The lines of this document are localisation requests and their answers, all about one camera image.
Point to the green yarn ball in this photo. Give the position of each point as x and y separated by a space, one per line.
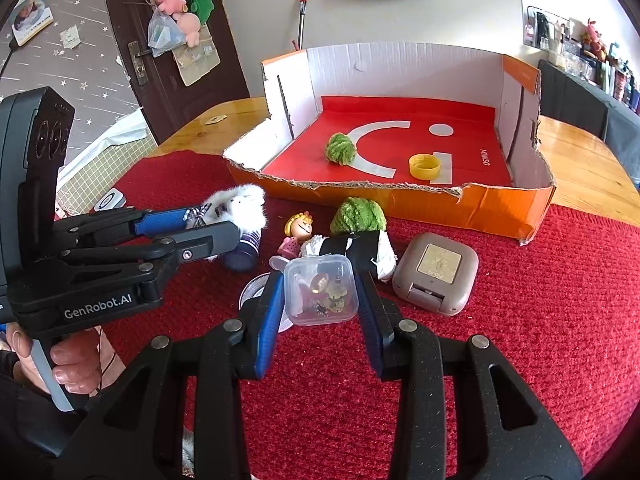
341 149
357 215

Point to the purple bottle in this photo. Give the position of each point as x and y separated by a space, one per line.
242 256

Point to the green plush toy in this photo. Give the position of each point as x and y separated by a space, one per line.
202 6

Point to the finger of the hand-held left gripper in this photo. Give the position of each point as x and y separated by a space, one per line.
210 242
160 221

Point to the person's left hand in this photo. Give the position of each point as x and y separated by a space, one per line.
75 360

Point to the yellow bottle cap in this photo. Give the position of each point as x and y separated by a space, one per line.
425 166

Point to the beige paper pouch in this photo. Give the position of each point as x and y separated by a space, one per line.
197 62

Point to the small white and blue device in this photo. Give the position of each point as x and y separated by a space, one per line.
111 199

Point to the small clear plastic box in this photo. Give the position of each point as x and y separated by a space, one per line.
320 287

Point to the white grid panel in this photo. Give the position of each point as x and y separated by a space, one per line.
100 170

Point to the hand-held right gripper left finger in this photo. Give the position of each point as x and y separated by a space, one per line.
267 322

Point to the red woven mat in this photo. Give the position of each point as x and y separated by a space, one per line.
525 360

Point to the clear round plastic lid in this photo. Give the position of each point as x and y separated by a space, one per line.
252 290

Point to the pink plush toy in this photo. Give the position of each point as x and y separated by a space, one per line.
175 5

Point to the orange and white cardboard box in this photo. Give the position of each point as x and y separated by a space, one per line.
400 75

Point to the clear plastic bag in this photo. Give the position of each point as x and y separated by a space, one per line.
165 35

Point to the taupe square compact case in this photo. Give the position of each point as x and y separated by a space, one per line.
440 272

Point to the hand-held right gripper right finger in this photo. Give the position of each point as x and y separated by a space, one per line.
372 322

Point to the pink plush on shelf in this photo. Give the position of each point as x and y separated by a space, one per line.
594 39

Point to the small pink doll figurine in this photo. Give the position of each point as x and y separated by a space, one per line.
298 227

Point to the white fluffy plush toy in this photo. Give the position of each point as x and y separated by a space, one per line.
245 207

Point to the dark brown door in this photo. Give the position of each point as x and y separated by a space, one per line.
125 10

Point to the black cabinet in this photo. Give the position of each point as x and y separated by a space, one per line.
575 95

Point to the wall picture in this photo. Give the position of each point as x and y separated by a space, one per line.
31 17

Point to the small white tag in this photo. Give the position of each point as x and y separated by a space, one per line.
215 120

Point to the row of shelf items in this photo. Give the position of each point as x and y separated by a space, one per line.
560 30

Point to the white roll with black band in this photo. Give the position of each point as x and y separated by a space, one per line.
385 260

